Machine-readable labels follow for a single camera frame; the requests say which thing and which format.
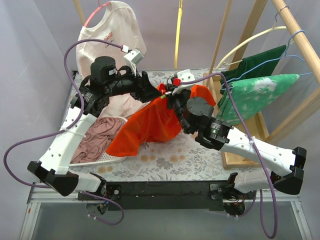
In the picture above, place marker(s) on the orange t shirt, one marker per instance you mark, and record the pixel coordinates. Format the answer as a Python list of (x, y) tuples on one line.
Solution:
[(153, 123)]

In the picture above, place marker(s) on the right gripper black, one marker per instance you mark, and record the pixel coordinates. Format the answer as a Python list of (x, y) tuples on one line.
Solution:
[(173, 100)]

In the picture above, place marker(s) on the floral table cloth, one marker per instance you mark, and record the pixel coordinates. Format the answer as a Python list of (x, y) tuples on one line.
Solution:
[(181, 159)]

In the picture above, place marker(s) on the white laundry basket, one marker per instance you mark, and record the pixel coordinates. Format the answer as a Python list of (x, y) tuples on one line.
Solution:
[(110, 157)]

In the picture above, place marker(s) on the dark green garment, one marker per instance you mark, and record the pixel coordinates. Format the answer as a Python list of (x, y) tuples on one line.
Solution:
[(252, 67)]

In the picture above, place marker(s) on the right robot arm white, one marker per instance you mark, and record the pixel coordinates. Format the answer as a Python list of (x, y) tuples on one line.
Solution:
[(282, 169)]

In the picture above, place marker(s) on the pink garment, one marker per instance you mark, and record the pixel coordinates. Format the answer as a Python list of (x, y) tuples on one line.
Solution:
[(95, 140)]

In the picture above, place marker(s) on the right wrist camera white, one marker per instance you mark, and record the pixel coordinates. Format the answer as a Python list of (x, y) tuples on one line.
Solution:
[(186, 81)]

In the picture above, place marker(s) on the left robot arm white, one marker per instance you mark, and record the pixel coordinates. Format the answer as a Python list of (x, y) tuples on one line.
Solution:
[(104, 81)]

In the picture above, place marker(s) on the cream hanger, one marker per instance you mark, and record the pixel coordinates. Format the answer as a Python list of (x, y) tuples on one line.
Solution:
[(245, 43)]

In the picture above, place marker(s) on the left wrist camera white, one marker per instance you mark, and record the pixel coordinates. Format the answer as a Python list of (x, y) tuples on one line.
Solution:
[(132, 58)]

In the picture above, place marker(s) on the light green tie-dye garment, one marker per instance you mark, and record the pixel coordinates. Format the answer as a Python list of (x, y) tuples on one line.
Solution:
[(252, 95)]

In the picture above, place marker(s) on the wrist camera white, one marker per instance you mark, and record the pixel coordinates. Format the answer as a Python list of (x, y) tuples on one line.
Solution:
[(186, 81), (132, 58)]

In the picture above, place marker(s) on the yellow hanger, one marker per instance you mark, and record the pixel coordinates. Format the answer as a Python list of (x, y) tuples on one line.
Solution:
[(177, 35)]

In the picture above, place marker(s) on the pink hanger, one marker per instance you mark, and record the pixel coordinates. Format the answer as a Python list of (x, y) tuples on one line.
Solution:
[(100, 7)]

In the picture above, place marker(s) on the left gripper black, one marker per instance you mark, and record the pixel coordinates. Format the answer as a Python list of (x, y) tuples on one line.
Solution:
[(140, 85)]

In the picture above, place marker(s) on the white Coca-Cola t shirt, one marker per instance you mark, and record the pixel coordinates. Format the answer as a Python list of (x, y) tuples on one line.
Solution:
[(118, 25)]

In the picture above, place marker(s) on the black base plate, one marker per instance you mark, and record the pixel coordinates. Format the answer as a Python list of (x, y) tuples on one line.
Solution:
[(167, 195)]

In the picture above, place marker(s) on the green hanger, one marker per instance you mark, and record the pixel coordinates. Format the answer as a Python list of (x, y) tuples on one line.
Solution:
[(169, 79)]

